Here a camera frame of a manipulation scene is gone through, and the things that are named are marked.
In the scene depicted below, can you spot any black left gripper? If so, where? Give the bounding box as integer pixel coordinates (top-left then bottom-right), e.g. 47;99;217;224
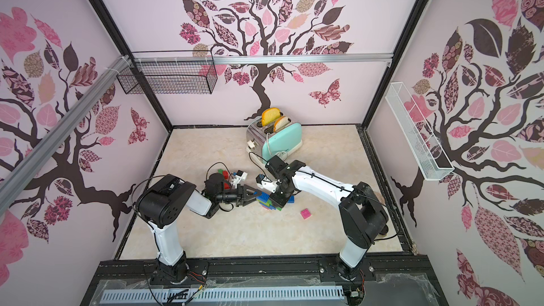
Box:
216;184;261;208

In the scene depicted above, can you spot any aluminium rail back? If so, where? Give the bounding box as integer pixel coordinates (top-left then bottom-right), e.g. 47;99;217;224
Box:
135;53;393;65

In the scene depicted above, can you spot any mint and cream toaster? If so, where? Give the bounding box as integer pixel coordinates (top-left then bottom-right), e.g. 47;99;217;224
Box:
246;118;303;162

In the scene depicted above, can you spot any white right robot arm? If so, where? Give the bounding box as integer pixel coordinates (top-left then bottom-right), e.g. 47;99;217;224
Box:
256;156;389;280

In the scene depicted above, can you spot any blue long lego brick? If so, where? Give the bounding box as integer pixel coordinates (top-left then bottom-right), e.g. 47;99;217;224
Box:
256;193;269;204

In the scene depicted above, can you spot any red long lego brick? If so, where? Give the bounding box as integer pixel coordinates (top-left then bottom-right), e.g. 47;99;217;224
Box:
222;171;232;190

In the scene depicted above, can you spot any toast slice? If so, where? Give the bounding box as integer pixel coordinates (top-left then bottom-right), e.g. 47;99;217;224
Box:
261;108;282;127
273;116;291;133

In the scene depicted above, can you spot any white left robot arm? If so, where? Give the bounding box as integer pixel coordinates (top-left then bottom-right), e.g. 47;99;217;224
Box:
135;173;262;284

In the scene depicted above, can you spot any white slotted cable duct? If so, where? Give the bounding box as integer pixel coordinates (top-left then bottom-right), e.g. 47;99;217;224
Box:
96;286;345;305

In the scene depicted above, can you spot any toast slice left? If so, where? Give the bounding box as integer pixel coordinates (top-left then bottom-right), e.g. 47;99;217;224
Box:
261;108;282;127

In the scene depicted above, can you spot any white wire shelf basket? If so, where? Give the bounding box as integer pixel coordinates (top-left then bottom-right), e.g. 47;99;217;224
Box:
385;82;453;181

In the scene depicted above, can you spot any aluminium rail left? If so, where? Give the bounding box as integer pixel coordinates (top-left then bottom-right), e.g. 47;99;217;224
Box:
1;55;129;213

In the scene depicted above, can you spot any aluminium rail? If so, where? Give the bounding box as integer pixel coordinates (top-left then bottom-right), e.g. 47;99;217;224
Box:
1;55;129;213
135;53;393;65

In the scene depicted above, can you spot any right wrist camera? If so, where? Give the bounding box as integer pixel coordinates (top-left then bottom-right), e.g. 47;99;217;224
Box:
256;174;278;193

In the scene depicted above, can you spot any toast slice right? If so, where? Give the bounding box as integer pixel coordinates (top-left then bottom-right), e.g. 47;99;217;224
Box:
273;116;291;133

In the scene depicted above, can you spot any black wire basket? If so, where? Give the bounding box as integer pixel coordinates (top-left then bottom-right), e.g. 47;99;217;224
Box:
117;50;219;95

